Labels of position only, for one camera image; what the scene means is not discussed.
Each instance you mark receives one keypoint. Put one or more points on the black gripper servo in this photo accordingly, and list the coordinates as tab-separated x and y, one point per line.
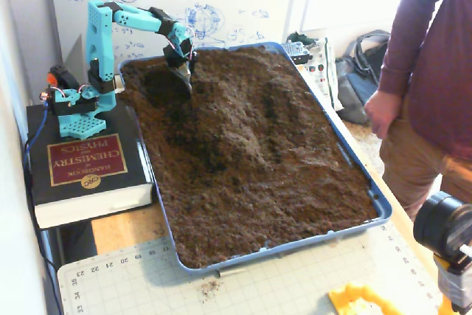
176	60

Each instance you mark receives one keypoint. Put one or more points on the brown soil heap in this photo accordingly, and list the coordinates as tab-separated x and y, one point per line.
258	189

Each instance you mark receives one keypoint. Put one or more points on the teal robot arm with base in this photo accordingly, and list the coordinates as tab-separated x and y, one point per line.
97	42

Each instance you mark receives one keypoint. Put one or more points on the maroon sleeved person forearm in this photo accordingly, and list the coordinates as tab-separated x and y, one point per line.
402	45

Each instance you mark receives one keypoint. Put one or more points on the person right hand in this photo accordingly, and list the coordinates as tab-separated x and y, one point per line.
381	112

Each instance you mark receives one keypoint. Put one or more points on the perforated black electronics box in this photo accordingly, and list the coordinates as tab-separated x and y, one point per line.
296	51

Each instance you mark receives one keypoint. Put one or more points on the orange black round object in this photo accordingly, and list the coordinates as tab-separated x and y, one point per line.
64	75

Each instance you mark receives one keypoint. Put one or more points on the white electronics board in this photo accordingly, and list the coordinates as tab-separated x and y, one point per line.
324	71

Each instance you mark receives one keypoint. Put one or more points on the black chemistry physics handbook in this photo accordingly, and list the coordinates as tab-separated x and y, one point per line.
85	189

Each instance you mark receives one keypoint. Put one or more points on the grey backpack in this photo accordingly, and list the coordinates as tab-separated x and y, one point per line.
355	86

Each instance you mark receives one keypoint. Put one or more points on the small wooden stick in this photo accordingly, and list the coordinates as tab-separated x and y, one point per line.
232	272

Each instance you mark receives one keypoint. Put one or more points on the spilled soil crumbs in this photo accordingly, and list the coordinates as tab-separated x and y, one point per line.
212	287

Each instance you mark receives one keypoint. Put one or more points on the pale green cutting mat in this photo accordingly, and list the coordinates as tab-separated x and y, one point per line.
258	285

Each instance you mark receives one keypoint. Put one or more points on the blue plastic tray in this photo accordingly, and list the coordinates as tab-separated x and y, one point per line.
383	215

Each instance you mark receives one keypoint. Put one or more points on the tan trousers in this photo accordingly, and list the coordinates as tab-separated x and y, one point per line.
413	171

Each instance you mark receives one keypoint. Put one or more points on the maroon shirt torso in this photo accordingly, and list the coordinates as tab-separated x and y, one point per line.
442	90

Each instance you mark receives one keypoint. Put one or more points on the yellow plastic part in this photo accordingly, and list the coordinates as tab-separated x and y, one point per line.
354	300

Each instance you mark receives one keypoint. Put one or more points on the black camera lens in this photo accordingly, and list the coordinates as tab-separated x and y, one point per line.
439	223

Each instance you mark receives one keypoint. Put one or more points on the yellow grey camera stand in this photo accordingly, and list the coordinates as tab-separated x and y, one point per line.
453	285

